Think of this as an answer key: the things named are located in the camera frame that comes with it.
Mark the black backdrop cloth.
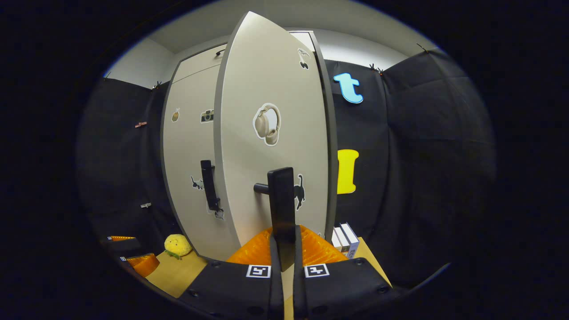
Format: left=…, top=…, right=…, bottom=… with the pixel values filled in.
left=78, top=47, right=496, bottom=289

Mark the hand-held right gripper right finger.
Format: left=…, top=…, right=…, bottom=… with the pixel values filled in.
left=291, top=224, right=394, bottom=320

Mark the black door handle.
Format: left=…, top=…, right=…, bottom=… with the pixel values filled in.
left=200, top=160, right=221, bottom=212
left=254, top=167, right=296, bottom=272

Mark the cabinet door with headphone sticker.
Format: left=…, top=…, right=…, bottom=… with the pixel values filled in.
left=213, top=11, right=329, bottom=249

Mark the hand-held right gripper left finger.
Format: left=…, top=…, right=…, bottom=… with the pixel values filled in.
left=178, top=224, right=285, bottom=320

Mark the cabinet door with camera sticker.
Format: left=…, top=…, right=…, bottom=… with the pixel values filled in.
left=162, top=64, right=240, bottom=262

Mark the yellow plush toy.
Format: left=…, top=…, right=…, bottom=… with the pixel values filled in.
left=164, top=234, right=193, bottom=260

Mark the beige double-door shoe cabinet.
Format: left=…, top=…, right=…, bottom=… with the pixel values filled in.
left=160, top=30, right=338, bottom=263

